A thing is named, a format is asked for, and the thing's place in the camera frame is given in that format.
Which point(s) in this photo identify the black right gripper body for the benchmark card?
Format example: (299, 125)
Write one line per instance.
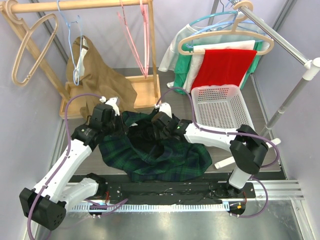
(161, 134)

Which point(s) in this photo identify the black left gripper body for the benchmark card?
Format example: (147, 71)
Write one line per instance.
(114, 128)

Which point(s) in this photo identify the dark green plaid garment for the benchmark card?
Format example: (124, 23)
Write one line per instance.
(144, 158)

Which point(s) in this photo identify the tan skirt with white lining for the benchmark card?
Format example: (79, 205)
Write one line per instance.
(98, 78)

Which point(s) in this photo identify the pink hanger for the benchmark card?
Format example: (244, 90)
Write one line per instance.
(146, 39)
(129, 38)

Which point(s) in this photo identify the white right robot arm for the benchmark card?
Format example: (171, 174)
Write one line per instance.
(247, 149)

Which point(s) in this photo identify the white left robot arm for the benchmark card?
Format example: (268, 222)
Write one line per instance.
(48, 202)

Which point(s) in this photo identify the wooden hanger rack with tray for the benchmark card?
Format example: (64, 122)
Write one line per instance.
(75, 102)

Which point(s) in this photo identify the teal hanger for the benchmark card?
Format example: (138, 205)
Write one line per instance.
(211, 16)

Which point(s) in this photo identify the beige wooden hanger on rack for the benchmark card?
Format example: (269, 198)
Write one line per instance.
(29, 44)

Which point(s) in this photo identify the beige wooden hanger with clothes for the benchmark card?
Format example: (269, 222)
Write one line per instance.
(224, 32)

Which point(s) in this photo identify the white plastic basket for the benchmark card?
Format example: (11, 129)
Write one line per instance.
(220, 106)

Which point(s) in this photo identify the red cloth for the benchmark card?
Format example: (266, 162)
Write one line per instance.
(224, 67)

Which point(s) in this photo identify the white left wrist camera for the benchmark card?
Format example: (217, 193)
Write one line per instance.
(113, 102)

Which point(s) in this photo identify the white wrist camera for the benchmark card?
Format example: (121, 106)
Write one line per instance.
(113, 102)
(165, 108)

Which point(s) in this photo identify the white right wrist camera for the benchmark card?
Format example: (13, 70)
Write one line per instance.
(165, 108)

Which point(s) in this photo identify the white slotted cable duct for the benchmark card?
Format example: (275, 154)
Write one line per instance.
(144, 208)

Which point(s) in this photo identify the blue hanger on rail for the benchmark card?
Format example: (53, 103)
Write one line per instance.
(224, 23)

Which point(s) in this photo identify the metal clothes rail stand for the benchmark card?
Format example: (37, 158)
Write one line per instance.
(312, 67)

